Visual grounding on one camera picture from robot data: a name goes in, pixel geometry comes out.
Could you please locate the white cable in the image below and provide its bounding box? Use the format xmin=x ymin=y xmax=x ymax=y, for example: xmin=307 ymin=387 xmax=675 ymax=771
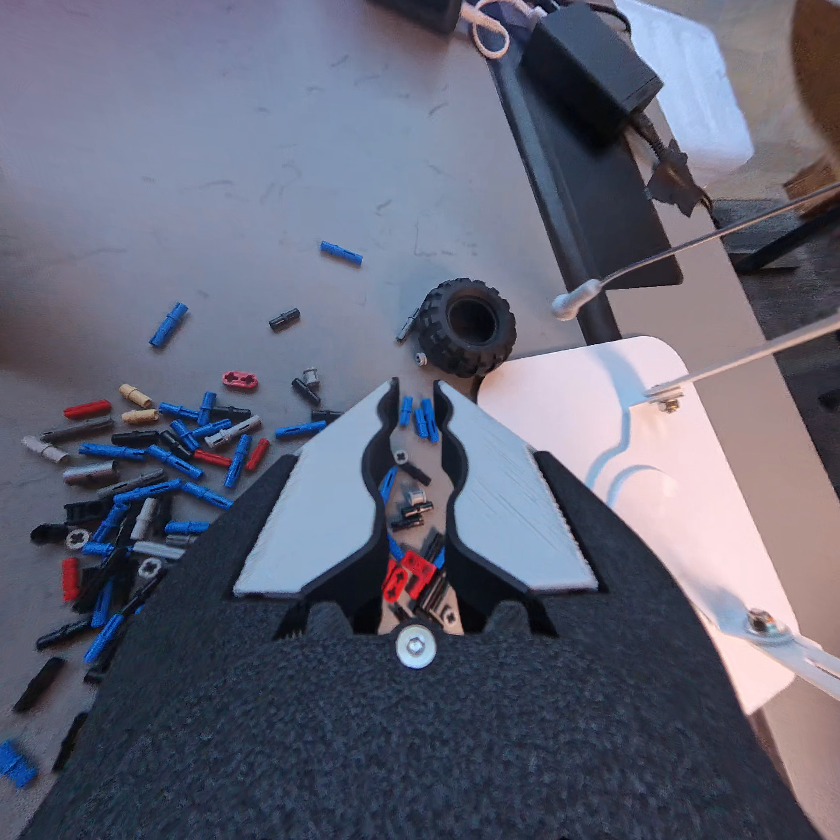
xmin=460 ymin=0 xmax=542 ymax=60

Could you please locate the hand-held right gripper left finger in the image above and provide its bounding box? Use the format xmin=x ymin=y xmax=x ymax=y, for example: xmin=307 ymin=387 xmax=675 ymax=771
xmin=233 ymin=380 xmax=399 ymax=601

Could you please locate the grey desk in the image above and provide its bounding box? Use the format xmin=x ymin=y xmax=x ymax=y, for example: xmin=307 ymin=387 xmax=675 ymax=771
xmin=0 ymin=0 xmax=840 ymax=840

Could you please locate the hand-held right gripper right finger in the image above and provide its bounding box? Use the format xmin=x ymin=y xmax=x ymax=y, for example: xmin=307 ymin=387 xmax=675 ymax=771
xmin=434 ymin=381 xmax=601 ymax=595

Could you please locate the white paper sheet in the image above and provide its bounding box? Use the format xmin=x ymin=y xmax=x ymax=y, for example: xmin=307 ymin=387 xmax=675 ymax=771
xmin=617 ymin=0 xmax=756 ymax=185

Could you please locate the black power brick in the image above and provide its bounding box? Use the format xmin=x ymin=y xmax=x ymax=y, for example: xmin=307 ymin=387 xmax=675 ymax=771
xmin=521 ymin=3 xmax=664 ymax=143

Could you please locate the pile of small toy parts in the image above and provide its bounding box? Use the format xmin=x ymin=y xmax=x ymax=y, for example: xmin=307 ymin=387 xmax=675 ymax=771
xmin=0 ymin=368 xmax=460 ymax=791

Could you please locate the black toy tire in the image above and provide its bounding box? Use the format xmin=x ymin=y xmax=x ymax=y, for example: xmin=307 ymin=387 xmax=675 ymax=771
xmin=416 ymin=279 xmax=518 ymax=379

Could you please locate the white booklet stand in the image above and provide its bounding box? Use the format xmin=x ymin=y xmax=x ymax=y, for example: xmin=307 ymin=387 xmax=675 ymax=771
xmin=476 ymin=184 xmax=840 ymax=716

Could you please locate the black power plug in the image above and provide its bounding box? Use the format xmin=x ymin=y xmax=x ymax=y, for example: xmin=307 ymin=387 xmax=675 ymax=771
xmin=628 ymin=112 xmax=716 ymax=217

